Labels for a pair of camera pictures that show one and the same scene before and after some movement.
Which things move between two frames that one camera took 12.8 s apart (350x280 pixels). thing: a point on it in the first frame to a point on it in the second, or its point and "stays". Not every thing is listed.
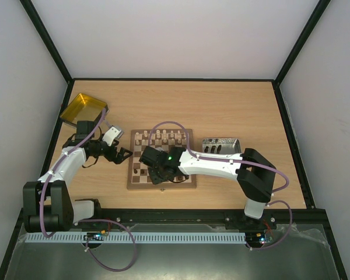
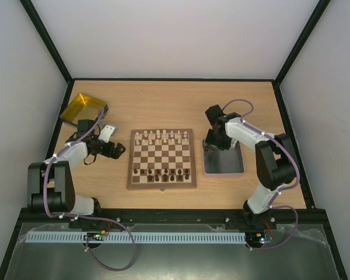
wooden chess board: [138, 175] stays
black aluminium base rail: [114, 217] stays
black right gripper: [156, 177] to [211, 140]
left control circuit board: [94, 236] stays
